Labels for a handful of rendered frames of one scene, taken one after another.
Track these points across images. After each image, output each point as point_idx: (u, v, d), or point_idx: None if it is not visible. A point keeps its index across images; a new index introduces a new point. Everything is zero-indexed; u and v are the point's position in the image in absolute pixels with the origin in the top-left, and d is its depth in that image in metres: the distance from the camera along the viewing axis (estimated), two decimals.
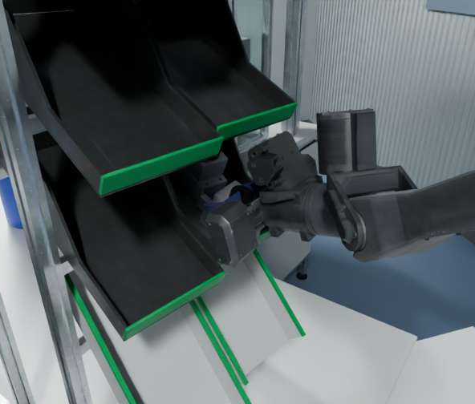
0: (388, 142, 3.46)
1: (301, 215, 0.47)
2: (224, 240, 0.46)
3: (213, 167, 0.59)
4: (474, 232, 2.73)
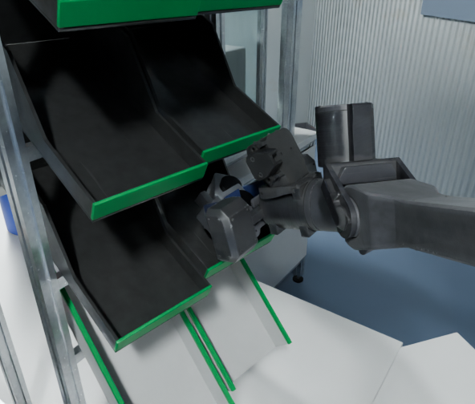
0: (384, 145, 3.49)
1: (300, 209, 0.46)
2: (223, 236, 0.45)
3: None
4: None
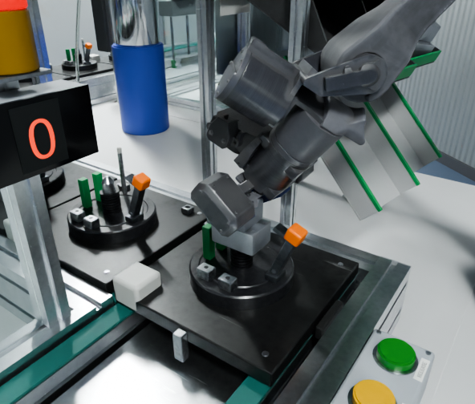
0: (416, 109, 3.64)
1: (274, 151, 0.46)
2: (212, 204, 0.45)
3: (428, 30, 0.75)
4: None
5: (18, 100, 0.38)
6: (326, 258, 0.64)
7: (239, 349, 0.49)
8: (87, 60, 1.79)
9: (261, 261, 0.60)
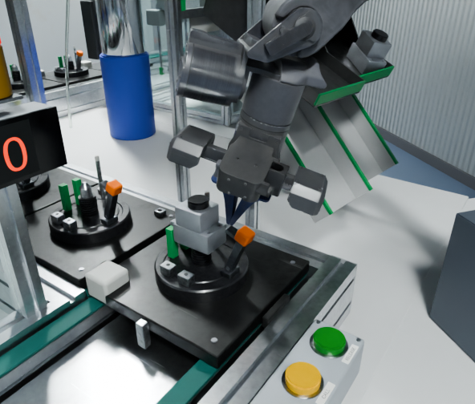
0: (406, 111, 3.70)
1: (286, 133, 0.49)
2: (325, 192, 0.52)
3: (380, 48, 0.82)
4: None
5: None
6: (281, 256, 0.71)
7: (192, 336, 0.56)
8: (78, 66, 1.86)
9: (220, 260, 0.67)
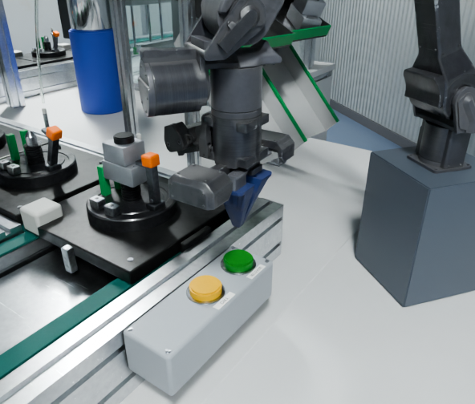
0: (390, 101, 3.74)
1: (217, 120, 0.49)
2: (183, 187, 0.46)
3: (314, 6, 0.86)
4: None
5: None
6: None
7: (110, 256, 0.60)
8: (54, 47, 1.90)
9: (149, 197, 0.71)
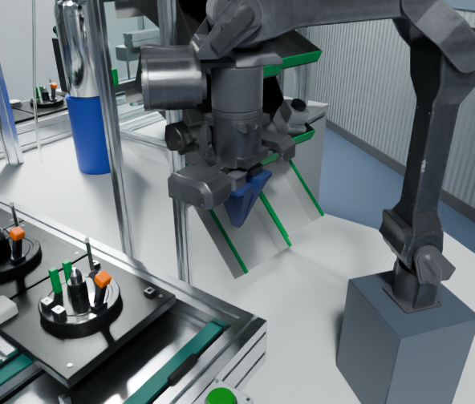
0: (386, 127, 3.78)
1: (218, 120, 0.49)
2: (182, 186, 0.47)
3: (298, 116, 0.90)
4: (462, 204, 3.06)
5: None
6: None
7: None
8: (52, 98, 1.94)
9: None
